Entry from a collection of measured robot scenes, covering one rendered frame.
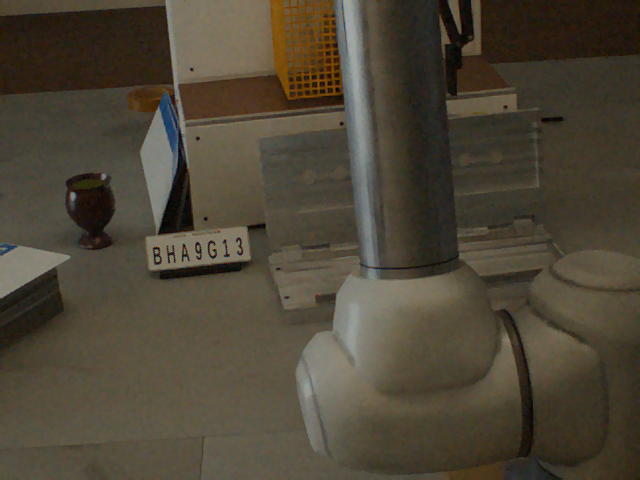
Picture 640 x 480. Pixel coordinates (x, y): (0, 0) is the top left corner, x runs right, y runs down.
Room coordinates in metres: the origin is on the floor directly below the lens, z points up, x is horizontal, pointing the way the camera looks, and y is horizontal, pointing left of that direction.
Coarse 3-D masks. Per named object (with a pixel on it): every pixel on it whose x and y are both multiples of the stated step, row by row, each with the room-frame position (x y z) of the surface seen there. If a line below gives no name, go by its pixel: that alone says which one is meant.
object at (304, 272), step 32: (512, 224) 2.09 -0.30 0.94; (288, 256) 2.04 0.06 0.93; (320, 256) 2.05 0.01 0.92; (352, 256) 2.04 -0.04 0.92; (480, 256) 2.01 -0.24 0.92; (512, 256) 2.01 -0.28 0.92; (544, 256) 2.00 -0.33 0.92; (288, 288) 1.93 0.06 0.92; (320, 288) 1.93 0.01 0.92; (512, 288) 1.90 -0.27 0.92; (288, 320) 1.86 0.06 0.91; (320, 320) 1.87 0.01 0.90
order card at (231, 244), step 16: (160, 240) 2.07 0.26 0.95; (176, 240) 2.07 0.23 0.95; (192, 240) 2.08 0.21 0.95; (208, 240) 2.08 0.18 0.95; (224, 240) 2.08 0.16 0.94; (240, 240) 2.08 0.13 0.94; (160, 256) 2.06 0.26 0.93; (176, 256) 2.06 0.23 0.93; (192, 256) 2.06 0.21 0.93; (208, 256) 2.07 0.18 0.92; (224, 256) 2.07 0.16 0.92; (240, 256) 2.07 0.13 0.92
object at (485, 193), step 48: (288, 144) 2.07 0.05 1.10; (336, 144) 2.09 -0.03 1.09; (480, 144) 2.12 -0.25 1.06; (528, 144) 2.12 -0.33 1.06; (288, 192) 2.06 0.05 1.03; (336, 192) 2.08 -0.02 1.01; (480, 192) 2.10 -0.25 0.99; (528, 192) 2.10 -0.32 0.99; (288, 240) 2.04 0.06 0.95; (336, 240) 2.05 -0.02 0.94
